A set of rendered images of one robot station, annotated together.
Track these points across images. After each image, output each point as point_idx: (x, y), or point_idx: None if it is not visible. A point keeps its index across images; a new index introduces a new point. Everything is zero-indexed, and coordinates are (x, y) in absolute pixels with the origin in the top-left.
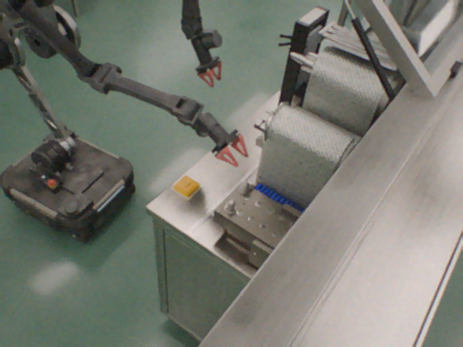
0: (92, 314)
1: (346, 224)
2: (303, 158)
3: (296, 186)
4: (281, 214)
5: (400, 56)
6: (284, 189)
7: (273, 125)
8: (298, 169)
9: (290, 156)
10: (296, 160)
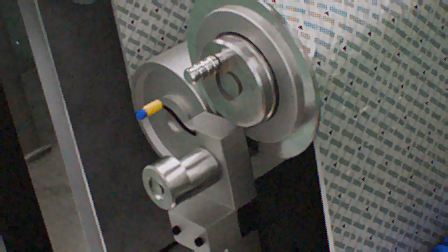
0: None
1: None
2: (423, 46)
3: (438, 171)
4: None
5: None
6: (417, 229)
7: (307, 42)
8: (424, 106)
9: (395, 85)
10: (411, 79)
